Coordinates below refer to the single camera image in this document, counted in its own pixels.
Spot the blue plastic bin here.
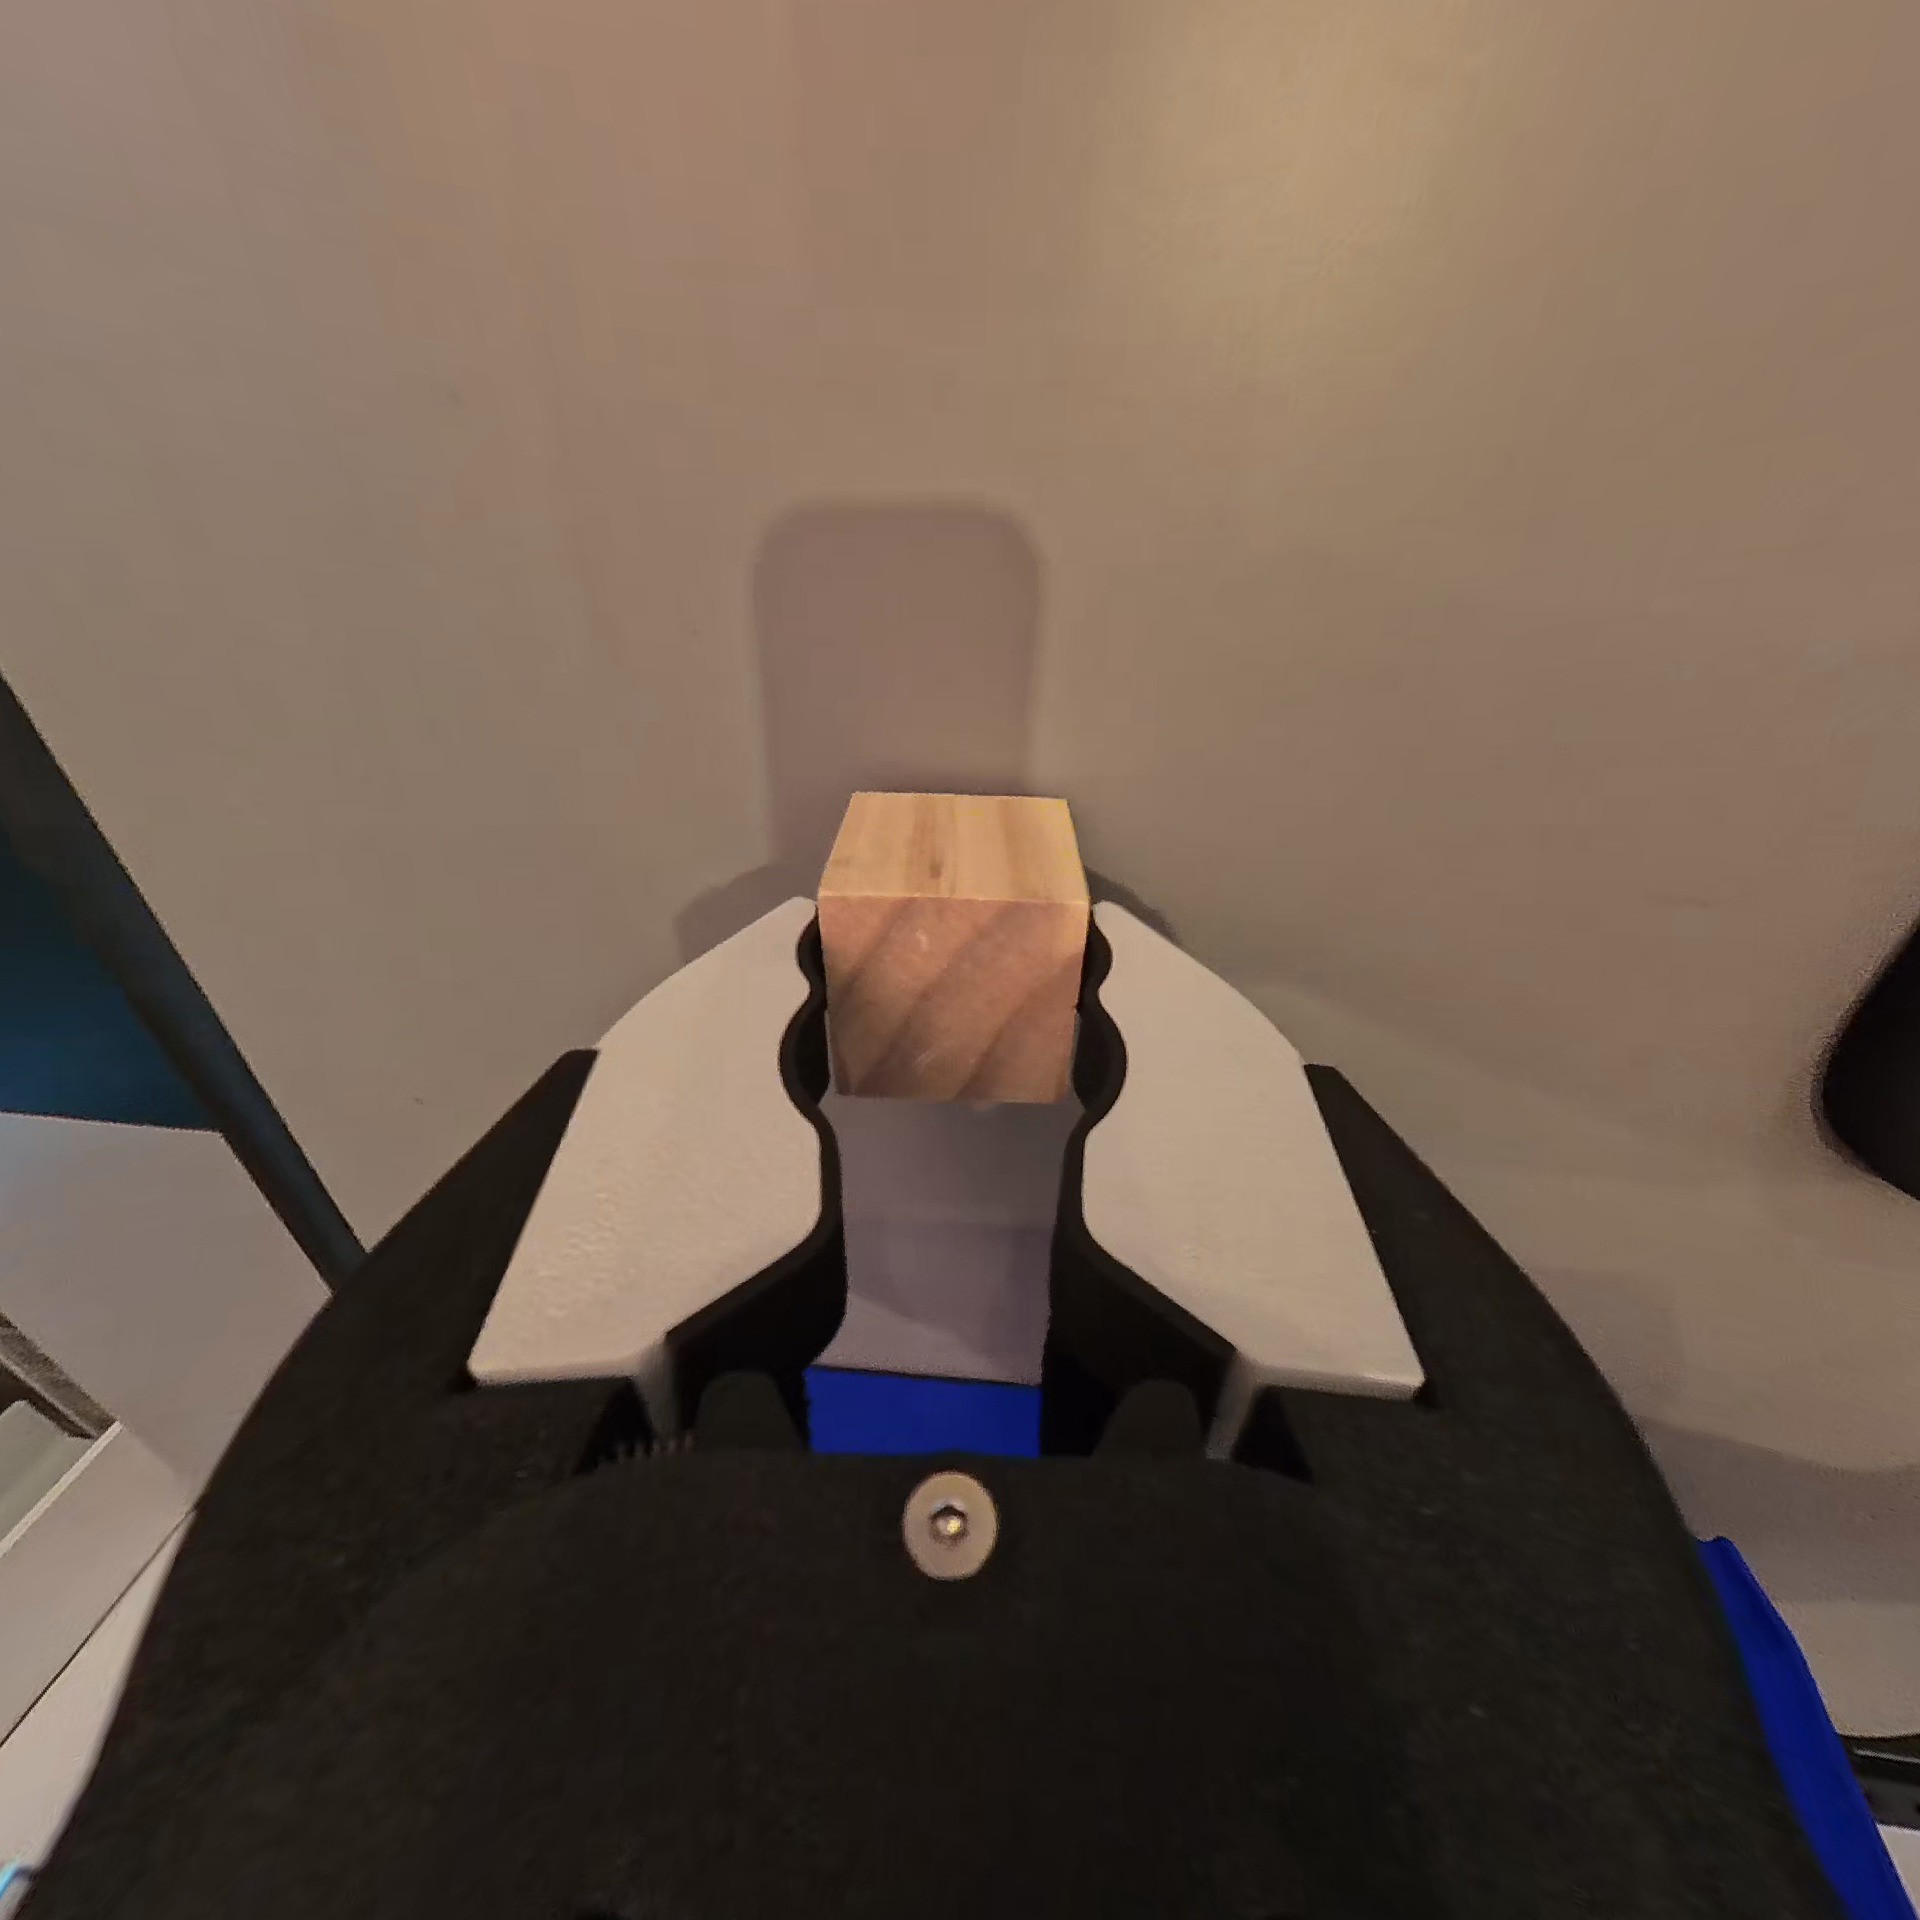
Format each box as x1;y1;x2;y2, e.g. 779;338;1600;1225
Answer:
802;1362;1876;1920

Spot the wooden cube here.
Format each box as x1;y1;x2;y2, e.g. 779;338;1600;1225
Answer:
816;792;1087;1103

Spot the white low cabinet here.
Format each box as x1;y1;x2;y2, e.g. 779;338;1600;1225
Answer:
0;1111;324;1743

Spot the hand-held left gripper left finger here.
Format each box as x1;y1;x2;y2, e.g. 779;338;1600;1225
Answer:
469;897;842;1449

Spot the black textured wrist pad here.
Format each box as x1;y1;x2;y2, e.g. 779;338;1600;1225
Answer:
1810;915;1920;1193

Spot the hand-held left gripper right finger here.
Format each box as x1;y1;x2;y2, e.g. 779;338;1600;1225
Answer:
1048;902;1423;1457

